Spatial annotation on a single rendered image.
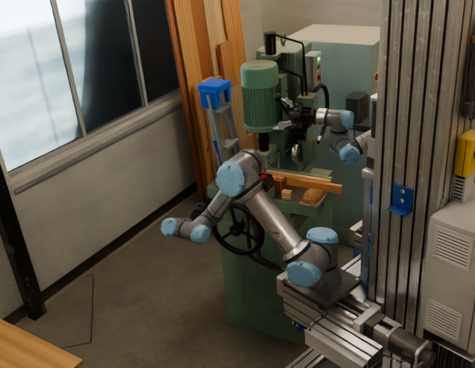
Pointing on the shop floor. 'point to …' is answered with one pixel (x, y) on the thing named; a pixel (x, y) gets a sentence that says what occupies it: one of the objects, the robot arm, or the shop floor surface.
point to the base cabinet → (261, 282)
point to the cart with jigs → (25, 350)
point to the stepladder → (212, 96)
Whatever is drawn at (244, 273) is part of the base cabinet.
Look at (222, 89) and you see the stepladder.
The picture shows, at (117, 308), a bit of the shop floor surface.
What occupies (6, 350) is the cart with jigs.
